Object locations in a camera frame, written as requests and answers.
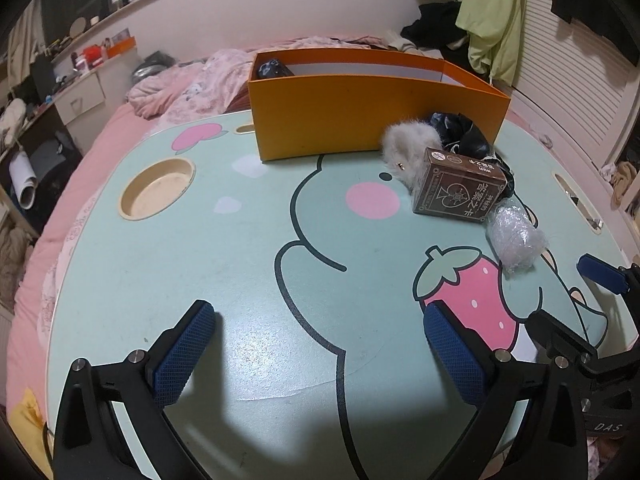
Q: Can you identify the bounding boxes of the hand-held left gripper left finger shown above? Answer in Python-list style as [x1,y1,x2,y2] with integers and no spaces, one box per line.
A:
[52,300,218,480]

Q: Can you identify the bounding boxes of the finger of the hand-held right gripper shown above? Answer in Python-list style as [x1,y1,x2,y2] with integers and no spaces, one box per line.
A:
[576,255,640,297]
[527,309,598,368]

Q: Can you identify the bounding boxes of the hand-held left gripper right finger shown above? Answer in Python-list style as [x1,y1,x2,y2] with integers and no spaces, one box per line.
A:
[422,301,588,480]

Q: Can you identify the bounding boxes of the brown card box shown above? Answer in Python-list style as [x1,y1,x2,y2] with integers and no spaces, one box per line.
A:
[412,146,508,220]

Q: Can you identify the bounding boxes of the black lace cloth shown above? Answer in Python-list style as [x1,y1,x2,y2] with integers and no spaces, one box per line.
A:
[430,111,516,196]

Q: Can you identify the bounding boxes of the grey fur pompom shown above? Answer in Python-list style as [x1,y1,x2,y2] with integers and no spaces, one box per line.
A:
[381,119,443,193]

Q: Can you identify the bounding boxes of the orange cardboard box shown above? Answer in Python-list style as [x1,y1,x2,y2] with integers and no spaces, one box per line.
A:
[247,49,512,163]

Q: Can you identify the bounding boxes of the dark glossy pouch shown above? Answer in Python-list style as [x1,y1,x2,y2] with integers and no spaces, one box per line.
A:
[257,58,292,80]

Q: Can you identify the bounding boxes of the clear plastic wrap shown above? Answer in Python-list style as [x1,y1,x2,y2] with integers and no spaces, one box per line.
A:
[486,205,550,275]

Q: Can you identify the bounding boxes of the white louvred door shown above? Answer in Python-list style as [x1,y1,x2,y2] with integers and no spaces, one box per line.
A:
[510,0,640,161]

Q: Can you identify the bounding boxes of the pink bed sheet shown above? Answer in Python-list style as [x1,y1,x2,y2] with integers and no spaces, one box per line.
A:
[5,80,640,401]

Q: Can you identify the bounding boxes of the rolled white paper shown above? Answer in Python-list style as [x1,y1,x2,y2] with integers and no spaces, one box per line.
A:
[10,152,38,208]

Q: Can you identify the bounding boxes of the pink floral blanket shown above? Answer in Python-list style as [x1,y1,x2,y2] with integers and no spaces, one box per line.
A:
[125,35,401,126]

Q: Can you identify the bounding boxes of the light green hanging garment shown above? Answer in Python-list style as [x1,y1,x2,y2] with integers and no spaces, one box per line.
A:
[455,0,528,86]

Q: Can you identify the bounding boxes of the white nightstand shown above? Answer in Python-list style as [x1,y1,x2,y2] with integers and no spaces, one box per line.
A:
[52,67,108,141]

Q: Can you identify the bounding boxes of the grey shiny bag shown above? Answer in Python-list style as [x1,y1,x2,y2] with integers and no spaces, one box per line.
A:
[132,50,176,83]

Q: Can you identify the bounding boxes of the pile of black clothes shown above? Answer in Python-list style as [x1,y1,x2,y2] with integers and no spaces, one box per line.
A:
[400,1,473,51]

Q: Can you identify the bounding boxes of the small orange box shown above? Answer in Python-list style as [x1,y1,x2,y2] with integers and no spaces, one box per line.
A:
[107,36,137,58]

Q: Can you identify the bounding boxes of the beige curtain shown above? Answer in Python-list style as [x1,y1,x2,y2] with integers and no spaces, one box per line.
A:
[7,0,46,71]

